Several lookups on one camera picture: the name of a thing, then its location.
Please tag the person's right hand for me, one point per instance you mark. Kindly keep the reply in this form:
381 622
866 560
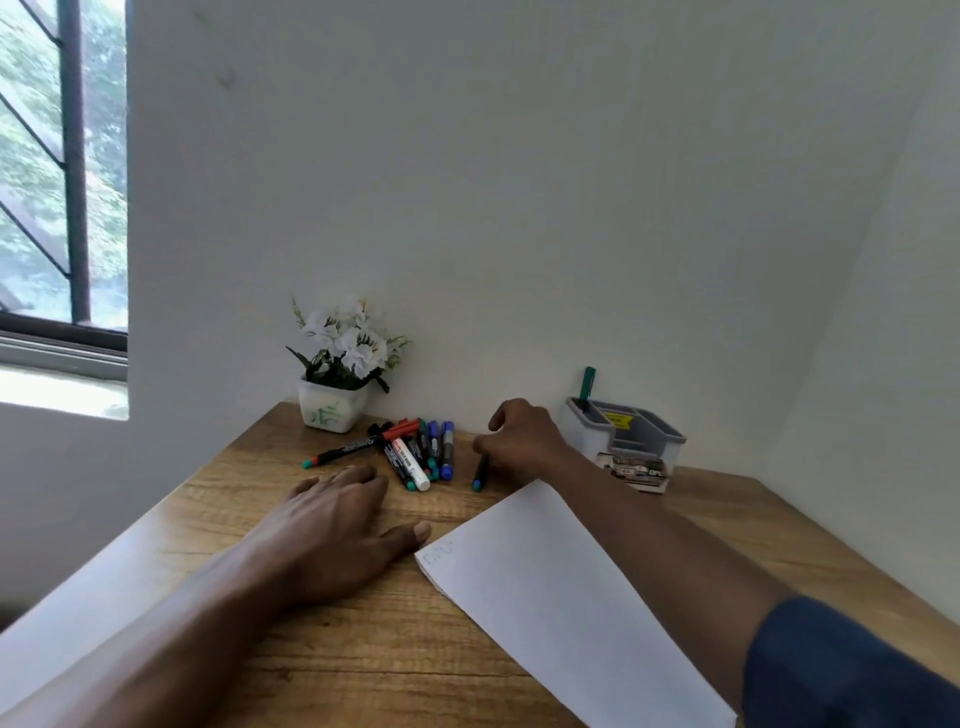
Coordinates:
525 442

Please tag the person's left hand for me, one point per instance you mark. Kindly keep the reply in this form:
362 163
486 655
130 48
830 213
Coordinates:
330 532

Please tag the thin blue-capped pen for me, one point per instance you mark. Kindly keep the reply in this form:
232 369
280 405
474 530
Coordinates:
480 476

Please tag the thick blue marker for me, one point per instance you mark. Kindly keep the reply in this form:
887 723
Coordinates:
447 450

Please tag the thin green-capped marker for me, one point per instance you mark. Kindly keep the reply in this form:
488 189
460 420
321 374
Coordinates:
587 386

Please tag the pile of colored markers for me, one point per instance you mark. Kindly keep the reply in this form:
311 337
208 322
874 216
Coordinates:
411 465

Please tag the white paper sheet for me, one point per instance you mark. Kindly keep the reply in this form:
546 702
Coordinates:
540 592

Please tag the person's right forearm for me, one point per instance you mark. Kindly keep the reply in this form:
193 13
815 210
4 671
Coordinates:
675 570

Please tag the person's left forearm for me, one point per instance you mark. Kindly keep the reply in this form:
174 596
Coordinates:
150 660

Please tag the gray desk organizer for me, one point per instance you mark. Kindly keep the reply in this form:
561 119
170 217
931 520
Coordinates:
592 442

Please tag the potted white artificial flowers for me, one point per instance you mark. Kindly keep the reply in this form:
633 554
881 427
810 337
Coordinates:
330 416

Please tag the blue right shirt sleeve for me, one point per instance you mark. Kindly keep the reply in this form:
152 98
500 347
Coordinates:
840 675

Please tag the barred window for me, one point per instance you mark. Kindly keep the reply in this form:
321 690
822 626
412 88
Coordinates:
30 150

